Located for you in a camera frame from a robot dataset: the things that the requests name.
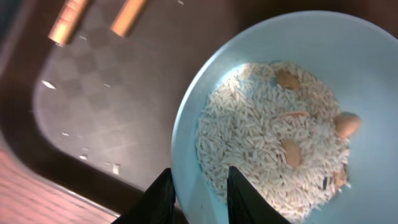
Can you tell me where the wooden chopstick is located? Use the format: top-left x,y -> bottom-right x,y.
48,0 -> 91,46
111,0 -> 147,37

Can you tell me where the light blue bowl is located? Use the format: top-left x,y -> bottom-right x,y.
171,11 -> 397,223

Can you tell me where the dark brown serving tray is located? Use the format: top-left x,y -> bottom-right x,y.
1,1 -> 397,214

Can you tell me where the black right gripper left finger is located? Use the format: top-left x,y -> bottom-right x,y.
112,168 -> 176,224

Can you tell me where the right wooden chopstick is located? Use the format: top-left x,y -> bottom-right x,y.
111,0 -> 147,37

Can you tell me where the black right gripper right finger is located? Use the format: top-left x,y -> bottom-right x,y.
227,166 -> 290,224

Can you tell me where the left wooden chopstick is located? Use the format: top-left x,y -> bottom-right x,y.
48,0 -> 91,46

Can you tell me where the leftover rice with nuts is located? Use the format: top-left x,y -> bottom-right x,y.
195,61 -> 361,223

